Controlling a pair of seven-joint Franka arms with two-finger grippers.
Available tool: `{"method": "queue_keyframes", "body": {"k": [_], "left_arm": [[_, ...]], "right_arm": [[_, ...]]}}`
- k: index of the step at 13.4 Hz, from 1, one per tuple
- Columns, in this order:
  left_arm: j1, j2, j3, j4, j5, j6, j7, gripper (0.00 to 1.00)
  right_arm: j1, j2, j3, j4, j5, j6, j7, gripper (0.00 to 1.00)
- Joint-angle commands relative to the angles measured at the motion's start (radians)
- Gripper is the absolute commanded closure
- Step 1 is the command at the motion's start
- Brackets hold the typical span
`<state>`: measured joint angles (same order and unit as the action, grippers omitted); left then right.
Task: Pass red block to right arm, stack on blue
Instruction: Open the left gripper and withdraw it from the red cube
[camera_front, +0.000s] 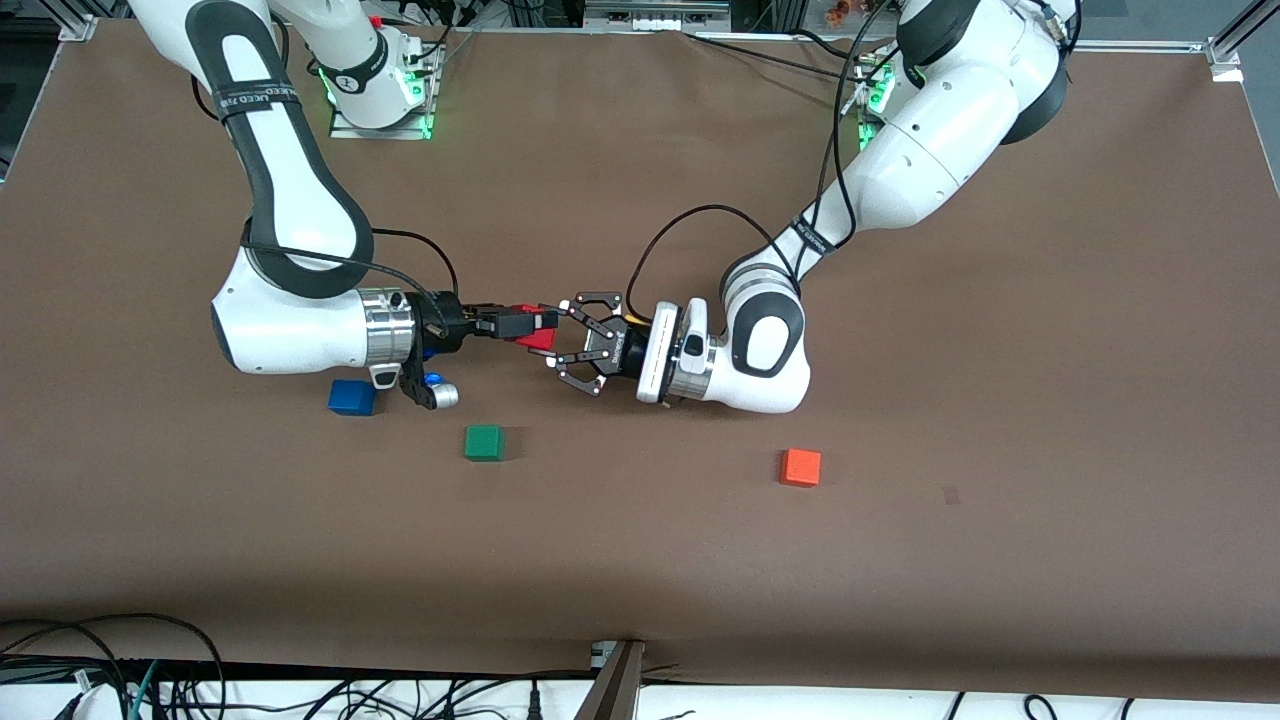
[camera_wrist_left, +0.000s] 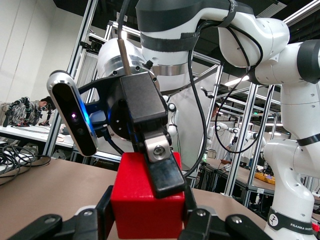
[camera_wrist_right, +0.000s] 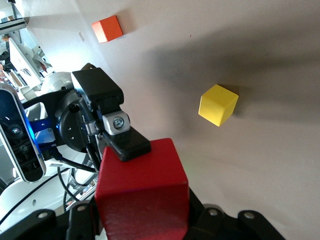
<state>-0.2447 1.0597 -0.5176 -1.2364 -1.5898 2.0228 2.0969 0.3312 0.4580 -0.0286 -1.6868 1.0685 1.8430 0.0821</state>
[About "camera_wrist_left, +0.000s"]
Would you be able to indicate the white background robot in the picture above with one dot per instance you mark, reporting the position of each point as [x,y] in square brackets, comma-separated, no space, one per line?
[233,130]

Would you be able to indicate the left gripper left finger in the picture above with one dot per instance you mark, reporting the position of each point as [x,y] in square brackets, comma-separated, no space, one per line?
[85,225]

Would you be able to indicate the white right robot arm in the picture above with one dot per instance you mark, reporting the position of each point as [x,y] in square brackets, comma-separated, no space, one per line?
[287,75]

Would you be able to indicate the white work table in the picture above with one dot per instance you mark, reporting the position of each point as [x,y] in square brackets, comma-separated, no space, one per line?
[30,133]

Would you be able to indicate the yellow bowl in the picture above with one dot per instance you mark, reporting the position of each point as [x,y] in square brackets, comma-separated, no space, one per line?
[264,178]

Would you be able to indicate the small red cap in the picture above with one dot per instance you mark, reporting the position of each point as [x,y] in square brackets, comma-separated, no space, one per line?
[316,227]

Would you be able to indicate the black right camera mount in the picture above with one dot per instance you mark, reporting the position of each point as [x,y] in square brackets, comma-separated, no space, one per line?
[100,85]

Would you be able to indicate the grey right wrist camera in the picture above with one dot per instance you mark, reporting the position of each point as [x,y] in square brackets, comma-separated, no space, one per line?
[72,117]

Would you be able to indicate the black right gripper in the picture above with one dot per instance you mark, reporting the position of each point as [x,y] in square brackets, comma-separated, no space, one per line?
[142,100]

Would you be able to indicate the person in patterned top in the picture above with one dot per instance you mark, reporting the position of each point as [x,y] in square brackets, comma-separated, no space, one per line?
[37,110]

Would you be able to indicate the person in white top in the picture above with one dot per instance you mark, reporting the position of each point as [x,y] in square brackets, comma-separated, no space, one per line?
[215,112]

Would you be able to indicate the tall aluminium frame post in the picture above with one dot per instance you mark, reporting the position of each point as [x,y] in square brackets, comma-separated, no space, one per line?
[246,130]
[75,50]

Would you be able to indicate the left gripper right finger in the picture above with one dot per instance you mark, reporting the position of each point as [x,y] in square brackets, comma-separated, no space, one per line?
[207,225]

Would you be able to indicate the red block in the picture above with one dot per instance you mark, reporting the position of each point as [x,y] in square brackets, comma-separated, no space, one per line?
[140,215]

